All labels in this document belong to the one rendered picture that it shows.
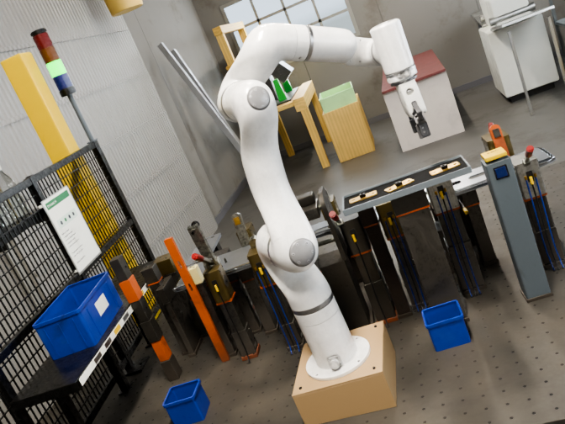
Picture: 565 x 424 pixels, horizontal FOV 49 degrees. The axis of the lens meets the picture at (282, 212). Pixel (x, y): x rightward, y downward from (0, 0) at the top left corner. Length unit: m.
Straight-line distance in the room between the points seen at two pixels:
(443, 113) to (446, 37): 2.25
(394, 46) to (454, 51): 7.15
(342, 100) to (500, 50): 1.78
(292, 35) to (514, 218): 0.80
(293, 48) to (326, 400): 0.91
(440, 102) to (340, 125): 1.24
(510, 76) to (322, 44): 5.75
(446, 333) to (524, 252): 0.32
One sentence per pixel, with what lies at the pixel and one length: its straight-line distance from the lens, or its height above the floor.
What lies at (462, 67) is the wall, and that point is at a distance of 8.89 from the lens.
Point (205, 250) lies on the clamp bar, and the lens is 2.09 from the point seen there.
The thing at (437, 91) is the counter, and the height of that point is 0.50.
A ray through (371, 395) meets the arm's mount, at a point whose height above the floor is 0.75.
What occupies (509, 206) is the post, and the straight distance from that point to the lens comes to 1.83.
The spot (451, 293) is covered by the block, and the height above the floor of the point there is 0.80.
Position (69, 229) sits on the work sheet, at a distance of 2.49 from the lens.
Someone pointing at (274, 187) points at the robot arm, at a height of 1.34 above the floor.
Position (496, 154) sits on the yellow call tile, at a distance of 1.79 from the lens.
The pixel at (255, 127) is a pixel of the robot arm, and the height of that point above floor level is 1.50.
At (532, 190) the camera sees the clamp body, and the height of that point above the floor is 0.97.
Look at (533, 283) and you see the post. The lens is 1.94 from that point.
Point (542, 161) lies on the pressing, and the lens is 2.12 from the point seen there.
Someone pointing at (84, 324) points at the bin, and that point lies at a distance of 2.01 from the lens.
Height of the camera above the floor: 1.69
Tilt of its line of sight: 15 degrees down
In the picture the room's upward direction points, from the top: 23 degrees counter-clockwise
